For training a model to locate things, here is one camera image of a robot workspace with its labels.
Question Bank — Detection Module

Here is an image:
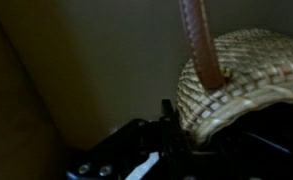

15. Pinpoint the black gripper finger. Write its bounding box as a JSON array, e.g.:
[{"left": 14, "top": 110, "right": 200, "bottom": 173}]
[{"left": 160, "top": 99, "right": 185, "bottom": 180}]

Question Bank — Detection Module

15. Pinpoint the woven basket bag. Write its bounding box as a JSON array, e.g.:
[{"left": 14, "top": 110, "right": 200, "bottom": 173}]
[{"left": 176, "top": 0, "right": 293, "bottom": 146}]

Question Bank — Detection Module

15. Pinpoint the brown leather couch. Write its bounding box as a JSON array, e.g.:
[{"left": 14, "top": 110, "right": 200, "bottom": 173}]
[{"left": 0, "top": 0, "right": 120, "bottom": 180}]

